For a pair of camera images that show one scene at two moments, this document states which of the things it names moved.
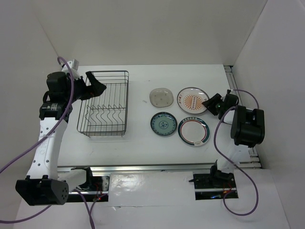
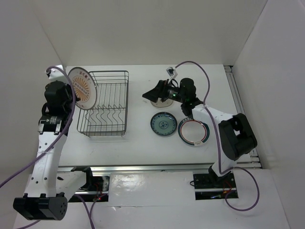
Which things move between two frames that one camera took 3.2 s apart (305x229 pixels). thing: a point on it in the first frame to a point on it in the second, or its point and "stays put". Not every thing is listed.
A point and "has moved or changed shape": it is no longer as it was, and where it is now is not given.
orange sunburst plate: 189,100 has moved or changed shape
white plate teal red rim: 193,131 stays put
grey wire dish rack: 106,115 stays put
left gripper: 95,89 to 67,87
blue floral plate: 163,123 stays put
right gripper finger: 216,106 to 154,95
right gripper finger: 216,100 to 160,88
